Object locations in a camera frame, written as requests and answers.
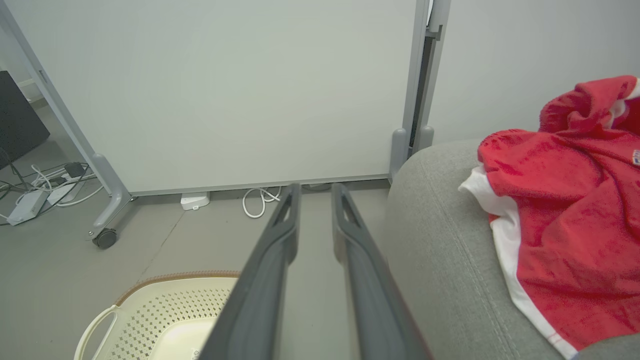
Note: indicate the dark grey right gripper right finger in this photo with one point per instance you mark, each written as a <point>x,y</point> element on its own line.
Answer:
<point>372,300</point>

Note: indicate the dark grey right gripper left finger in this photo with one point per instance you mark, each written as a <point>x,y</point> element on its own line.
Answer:
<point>260,290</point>

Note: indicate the red shirt with white hem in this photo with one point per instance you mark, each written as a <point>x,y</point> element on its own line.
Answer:
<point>575,225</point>

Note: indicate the red white garment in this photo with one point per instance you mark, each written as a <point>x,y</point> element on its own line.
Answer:
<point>585,100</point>

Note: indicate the cream perforated laundry basket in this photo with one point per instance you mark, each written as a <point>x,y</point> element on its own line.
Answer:
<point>150,320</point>

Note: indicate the grey fabric sofa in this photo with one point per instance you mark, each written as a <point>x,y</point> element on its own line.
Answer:
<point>440,250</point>

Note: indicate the short grey partition foot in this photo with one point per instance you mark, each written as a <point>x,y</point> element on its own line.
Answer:
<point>398,150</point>
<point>425,137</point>

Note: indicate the black caster wheel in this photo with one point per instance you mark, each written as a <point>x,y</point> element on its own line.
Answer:
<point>105,239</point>

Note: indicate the grey partition foot with caster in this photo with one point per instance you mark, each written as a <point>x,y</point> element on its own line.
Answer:
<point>115,195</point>

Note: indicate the wide white partition panel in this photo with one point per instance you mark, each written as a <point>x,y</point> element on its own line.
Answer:
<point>225,90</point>

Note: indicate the black power adapter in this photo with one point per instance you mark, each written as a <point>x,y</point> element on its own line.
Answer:
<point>74,170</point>

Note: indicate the white power strip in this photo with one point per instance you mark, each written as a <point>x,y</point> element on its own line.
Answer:
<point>27,207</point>

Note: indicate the narrow white partition panel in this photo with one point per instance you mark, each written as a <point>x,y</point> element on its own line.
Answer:
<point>525,60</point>

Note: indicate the black flat cabinet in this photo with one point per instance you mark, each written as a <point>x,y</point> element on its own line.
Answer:
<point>17,120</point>

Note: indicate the white wall adapter box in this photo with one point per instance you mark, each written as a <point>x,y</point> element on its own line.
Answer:
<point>195,201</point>

